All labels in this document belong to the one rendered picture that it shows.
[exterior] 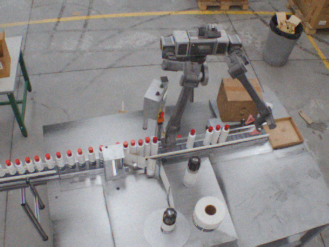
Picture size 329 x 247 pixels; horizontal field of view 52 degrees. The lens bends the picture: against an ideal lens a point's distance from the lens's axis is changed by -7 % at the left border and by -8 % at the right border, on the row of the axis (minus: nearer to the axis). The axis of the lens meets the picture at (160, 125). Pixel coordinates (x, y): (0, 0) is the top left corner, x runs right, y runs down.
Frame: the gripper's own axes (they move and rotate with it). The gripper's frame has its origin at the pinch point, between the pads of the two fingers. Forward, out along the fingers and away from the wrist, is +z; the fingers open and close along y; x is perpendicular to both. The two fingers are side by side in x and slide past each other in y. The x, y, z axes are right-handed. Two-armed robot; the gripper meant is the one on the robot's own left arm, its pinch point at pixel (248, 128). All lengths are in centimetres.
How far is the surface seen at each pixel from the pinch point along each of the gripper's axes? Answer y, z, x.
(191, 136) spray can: -7.4, 34.6, -21.4
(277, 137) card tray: -11, 1, 52
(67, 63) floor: -208, 181, -31
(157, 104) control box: -7, 21, -68
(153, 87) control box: -18, 19, -70
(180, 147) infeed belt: -9, 51, -16
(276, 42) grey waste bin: -179, -17, 148
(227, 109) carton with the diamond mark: -31.2, 15.2, 8.1
